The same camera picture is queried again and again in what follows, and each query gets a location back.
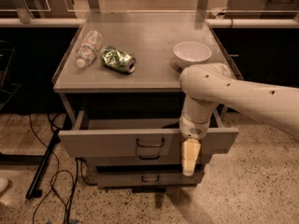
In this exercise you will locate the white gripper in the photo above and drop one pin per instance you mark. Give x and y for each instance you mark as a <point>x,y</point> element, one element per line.
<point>194,130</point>

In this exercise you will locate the grey top drawer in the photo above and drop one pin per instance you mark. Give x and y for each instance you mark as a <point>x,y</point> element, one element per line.
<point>111,138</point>

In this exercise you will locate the grey drawer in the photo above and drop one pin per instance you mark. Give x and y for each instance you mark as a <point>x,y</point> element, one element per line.
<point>146,178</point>
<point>111,138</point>
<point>133,160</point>

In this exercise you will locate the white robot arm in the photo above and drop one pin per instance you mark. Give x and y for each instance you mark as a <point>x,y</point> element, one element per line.
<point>208,85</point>

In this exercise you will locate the grey bottom drawer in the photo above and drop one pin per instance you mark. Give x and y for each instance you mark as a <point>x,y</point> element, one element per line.
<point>146,178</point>

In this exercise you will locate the grey middle drawer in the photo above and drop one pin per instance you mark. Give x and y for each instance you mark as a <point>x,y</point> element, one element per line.
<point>133,160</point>

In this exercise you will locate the grey drawer cabinet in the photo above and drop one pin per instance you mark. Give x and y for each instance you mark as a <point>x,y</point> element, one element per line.
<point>152,91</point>

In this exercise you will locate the white ceramic bowl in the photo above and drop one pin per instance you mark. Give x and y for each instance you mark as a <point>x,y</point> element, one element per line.
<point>190,52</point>

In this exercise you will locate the crushed green soda can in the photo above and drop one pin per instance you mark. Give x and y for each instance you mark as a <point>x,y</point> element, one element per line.
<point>118,60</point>

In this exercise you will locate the clear plastic water bottle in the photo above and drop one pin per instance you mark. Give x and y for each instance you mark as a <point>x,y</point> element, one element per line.
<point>89,48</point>

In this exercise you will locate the black metal floor stand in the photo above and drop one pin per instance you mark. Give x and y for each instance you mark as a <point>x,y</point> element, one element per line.
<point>43,161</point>

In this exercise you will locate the white shoe tip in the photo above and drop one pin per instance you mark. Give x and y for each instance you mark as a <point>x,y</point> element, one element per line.
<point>4,182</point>

